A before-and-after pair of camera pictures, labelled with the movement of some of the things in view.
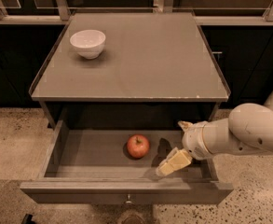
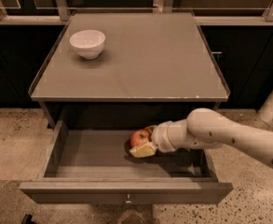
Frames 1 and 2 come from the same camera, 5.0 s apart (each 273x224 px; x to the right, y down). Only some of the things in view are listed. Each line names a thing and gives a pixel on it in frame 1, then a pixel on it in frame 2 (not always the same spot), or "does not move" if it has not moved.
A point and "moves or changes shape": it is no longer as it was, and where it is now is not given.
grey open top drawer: [94, 167] does not move
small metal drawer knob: [129, 200] does not move
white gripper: [193, 140] to [159, 136]
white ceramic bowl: [88, 43] does not move
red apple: [138, 146] moves or changes shape
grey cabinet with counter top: [129, 71] does not move
